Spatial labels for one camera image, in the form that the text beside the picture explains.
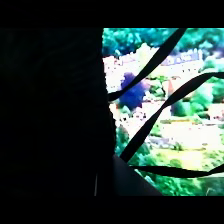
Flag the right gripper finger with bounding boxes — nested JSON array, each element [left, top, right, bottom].
[[111, 154, 164, 197]]

